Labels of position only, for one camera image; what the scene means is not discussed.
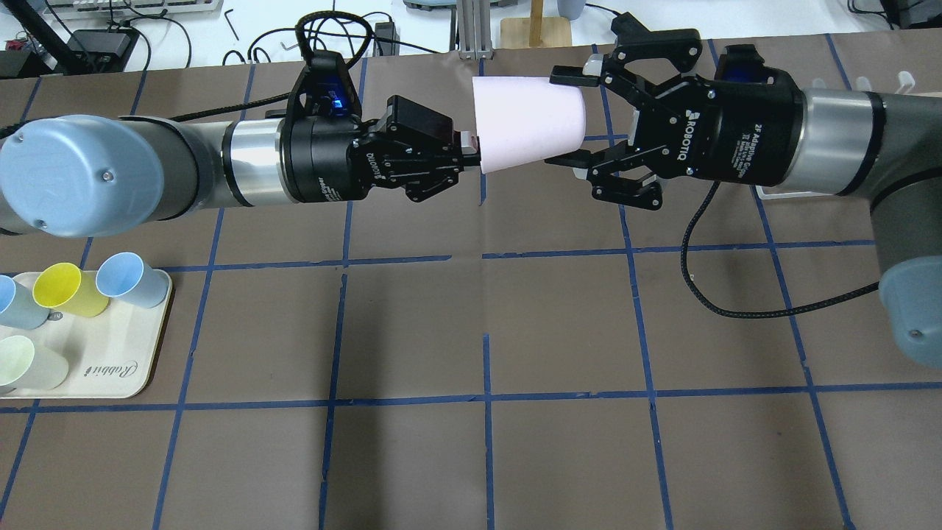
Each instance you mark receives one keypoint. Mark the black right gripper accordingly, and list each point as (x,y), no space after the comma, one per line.
(745,132)

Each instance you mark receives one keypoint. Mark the wooden stand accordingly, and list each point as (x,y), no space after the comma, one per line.
(535,31)

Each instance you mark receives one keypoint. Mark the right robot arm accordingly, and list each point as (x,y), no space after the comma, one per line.
(907,236)

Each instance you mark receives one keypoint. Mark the pink plastic cup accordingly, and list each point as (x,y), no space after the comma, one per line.
(521,120)

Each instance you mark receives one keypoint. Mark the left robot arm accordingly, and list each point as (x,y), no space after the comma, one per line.
(88,176)

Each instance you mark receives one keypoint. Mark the keyboard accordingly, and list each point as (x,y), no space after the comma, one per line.
(87,10)

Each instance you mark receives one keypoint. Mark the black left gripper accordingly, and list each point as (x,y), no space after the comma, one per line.
(318,160)

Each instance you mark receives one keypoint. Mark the pale green plastic cup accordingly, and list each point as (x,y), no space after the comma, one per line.
(25,364)

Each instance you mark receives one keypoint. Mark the aluminium frame post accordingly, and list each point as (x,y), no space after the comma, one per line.
(473,30)

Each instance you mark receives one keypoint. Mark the blue plastic cup rear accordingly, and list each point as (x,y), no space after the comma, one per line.
(18,308)

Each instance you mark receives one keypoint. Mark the blue plastic cup front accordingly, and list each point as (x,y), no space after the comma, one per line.
(127,277)

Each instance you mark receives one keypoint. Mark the yellow plastic cup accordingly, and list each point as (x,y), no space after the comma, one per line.
(65,288)

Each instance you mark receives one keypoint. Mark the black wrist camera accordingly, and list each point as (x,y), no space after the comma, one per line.
(324,88)

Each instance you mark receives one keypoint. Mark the blue plastic cup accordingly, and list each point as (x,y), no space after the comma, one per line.
(18,308)
(127,277)

